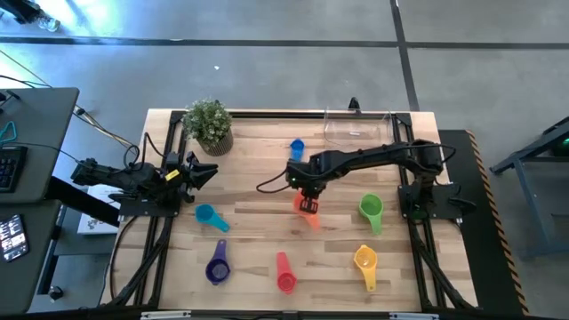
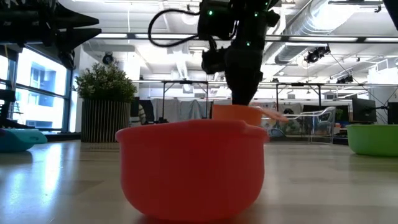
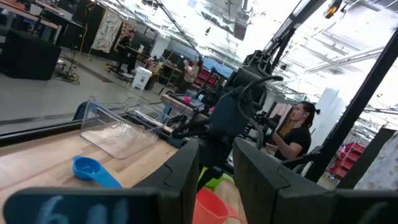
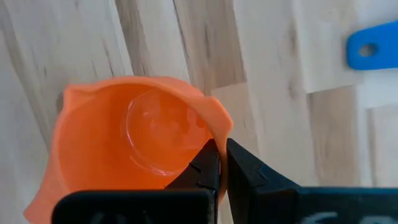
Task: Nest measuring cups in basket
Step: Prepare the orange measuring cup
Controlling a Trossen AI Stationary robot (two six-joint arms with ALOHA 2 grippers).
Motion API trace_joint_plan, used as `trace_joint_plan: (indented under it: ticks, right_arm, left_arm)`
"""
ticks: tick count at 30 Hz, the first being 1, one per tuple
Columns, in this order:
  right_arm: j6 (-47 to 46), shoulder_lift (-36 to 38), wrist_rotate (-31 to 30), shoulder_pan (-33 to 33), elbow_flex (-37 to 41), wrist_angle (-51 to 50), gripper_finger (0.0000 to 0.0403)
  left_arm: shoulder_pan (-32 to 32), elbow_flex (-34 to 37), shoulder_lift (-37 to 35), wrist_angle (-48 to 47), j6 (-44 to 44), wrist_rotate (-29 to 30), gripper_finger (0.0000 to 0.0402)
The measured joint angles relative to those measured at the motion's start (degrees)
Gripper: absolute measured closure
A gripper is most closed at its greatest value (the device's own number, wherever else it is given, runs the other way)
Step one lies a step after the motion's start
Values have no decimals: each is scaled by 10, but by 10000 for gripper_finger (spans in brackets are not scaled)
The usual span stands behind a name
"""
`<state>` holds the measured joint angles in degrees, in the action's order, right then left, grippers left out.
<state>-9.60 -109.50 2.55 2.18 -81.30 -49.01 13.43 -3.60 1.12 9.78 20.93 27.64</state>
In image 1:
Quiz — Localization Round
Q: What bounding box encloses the black desk crossbar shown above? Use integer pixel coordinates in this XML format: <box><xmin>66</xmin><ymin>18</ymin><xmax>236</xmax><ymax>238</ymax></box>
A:
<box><xmin>44</xmin><ymin>176</ymin><xmax>122</xmax><ymax>228</ymax></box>

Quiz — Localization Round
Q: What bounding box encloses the white printed booklet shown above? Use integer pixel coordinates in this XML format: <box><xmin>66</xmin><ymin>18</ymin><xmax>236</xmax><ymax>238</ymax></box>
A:
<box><xmin>76</xmin><ymin>184</ymin><xmax>124</xmax><ymax>236</ymax></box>

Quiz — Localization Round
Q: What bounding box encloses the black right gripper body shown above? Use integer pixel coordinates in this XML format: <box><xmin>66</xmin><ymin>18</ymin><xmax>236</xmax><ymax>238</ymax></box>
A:
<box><xmin>286</xmin><ymin>162</ymin><xmax>330</xmax><ymax>201</ymax></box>

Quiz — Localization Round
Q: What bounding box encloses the teal cord loop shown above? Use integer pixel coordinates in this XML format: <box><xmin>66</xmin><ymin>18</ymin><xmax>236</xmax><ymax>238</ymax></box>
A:
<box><xmin>0</xmin><ymin>120</ymin><xmax>18</xmax><ymax>146</ymax></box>

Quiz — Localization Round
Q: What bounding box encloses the black mat with hazard stripe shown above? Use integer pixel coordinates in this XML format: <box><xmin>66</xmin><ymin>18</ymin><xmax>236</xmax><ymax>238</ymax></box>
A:
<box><xmin>437</xmin><ymin>128</ymin><xmax>530</xmax><ymax>316</ymax></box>

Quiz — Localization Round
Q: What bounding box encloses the floor cable bundle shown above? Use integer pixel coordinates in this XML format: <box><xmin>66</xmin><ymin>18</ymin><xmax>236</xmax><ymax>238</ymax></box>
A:
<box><xmin>73</xmin><ymin>104</ymin><xmax>140</xmax><ymax>150</ymax></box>

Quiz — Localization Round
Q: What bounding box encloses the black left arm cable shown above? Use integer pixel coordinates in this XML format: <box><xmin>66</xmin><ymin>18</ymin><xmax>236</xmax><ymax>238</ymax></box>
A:
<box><xmin>122</xmin><ymin>132</ymin><xmax>168</xmax><ymax>172</ymax></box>

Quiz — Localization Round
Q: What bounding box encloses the black desk cable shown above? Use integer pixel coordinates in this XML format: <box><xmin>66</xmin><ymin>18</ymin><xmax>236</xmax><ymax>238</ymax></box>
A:
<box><xmin>0</xmin><ymin>140</ymin><xmax>85</xmax><ymax>164</ymax></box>

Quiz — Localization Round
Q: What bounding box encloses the orange measuring cup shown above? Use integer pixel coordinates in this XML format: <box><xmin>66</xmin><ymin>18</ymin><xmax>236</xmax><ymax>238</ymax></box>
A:
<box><xmin>292</xmin><ymin>191</ymin><xmax>322</xmax><ymax>232</ymax></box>

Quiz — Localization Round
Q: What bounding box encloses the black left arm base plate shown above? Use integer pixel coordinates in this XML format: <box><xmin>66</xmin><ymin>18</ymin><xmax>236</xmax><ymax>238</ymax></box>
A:
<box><xmin>117</xmin><ymin>195</ymin><xmax>181</xmax><ymax>219</ymax></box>

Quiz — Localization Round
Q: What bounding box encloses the white clamp bracket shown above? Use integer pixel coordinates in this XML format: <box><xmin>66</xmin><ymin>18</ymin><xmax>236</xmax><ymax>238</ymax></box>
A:
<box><xmin>140</xmin><ymin>310</ymin><xmax>192</xmax><ymax>320</ymax></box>
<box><xmin>389</xmin><ymin>312</ymin><xmax>440</xmax><ymax>320</ymax></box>

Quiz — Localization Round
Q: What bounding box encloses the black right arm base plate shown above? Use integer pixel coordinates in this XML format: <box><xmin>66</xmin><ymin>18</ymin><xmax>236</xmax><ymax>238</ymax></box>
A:
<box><xmin>397</xmin><ymin>182</ymin><xmax>463</xmax><ymax>220</ymax></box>

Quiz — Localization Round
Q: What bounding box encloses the potted plant in slatted pot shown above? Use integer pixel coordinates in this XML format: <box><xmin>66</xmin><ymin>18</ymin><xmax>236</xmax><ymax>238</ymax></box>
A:
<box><xmin>180</xmin><ymin>98</ymin><xmax>235</xmax><ymax>157</ymax></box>

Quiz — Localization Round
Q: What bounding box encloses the grey desk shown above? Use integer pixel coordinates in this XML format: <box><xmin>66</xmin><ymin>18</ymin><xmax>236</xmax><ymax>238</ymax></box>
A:
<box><xmin>0</xmin><ymin>87</ymin><xmax>80</xmax><ymax>204</ymax></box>
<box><xmin>0</xmin><ymin>199</ymin><xmax>63</xmax><ymax>315</ymax></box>

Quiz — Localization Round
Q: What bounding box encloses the green measuring cup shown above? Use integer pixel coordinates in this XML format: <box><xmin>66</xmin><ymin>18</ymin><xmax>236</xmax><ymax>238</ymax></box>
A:
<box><xmin>358</xmin><ymin>192</ymin><xmax>385</xmax><ymax>236</ymax></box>

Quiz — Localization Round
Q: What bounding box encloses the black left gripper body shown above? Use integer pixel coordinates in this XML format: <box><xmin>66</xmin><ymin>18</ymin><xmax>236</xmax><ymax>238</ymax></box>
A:
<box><xmin>176</xmin><ymin>150</ymin><xmax>201</xmax><ymax>204</ymax></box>

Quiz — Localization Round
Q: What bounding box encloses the black keyboard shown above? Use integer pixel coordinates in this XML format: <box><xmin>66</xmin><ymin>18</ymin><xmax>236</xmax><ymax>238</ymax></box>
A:
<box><xmin>0</xmin><ymin>145</ymin><xmax>28</xmax><ymax>194</ymax></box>

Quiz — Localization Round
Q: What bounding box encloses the yellow measuring cup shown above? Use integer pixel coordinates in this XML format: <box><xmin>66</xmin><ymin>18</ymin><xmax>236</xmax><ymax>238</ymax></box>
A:
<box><xmin>353</xmin><ymin>244</ymin><xmax>379</xmax><ymax>293</ymax></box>

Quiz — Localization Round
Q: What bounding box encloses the black smartphone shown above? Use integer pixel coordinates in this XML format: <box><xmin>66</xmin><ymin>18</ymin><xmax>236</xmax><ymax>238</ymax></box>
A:
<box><xmin>0</xmin><ymin>213</ymin><xmax>30</xmax><ymax>263</ymax></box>

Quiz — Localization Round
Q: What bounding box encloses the red measuring cup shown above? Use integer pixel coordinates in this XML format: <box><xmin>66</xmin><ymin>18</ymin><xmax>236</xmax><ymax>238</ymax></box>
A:
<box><xmin>275</xmin><ymin>251</ymin><xmax>298</xmax><ymax>295</ymax></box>

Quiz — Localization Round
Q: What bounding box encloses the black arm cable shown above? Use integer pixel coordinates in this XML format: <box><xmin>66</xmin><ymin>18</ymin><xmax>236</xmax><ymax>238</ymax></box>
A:
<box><xmin>256</xmin><ymin>168</ymin><xmax>291</xmax><ymax>195</ymax></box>
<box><xmin>122</xmin><ymin>132</ymin><xmax>168</xmax><ymax>172</ymax></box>

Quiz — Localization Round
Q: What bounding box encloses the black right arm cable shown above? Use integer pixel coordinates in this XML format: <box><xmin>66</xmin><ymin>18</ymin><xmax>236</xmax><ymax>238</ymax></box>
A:
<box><xmin>256</xmin><ymin>168</ymin><xmax>291</xmax><ymax>195</ymax></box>

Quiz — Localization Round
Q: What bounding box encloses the blue-grey metal cart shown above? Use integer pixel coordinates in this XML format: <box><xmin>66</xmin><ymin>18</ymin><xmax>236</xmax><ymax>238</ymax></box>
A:
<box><xmin>489</xmin><ymin>116</ymin><xmax>569</xmax><ymax>259</ymax></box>

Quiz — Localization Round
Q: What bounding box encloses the teal measuring cup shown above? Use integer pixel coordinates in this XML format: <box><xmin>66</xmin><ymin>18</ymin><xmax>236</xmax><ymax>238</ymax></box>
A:
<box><xmin>194</xmin><ymin>204</ymin><xmax>231</xmax><ymax>234</ymax></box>

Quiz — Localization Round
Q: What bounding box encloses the purple measuring cup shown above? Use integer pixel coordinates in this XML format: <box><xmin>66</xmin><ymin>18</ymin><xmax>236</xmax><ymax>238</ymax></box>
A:
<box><xmin>204</xmin><ymin>239</ymin><xmax>232</xmax><ymax>286</ymax></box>

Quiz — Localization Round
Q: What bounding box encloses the clear plastic basket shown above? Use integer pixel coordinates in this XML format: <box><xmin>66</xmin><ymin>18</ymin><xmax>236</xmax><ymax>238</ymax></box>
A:
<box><xmin>323</xmin><ymin>105</ymin><xmax>396</xmax><ymax>147</ymax></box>

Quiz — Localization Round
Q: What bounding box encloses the blue measuring cup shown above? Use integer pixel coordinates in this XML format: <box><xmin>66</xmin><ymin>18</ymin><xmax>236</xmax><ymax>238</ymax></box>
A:
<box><xmin>289</xmin><ymin>138</ymin><xmax>306</xmax><ymax>162</ymax></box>

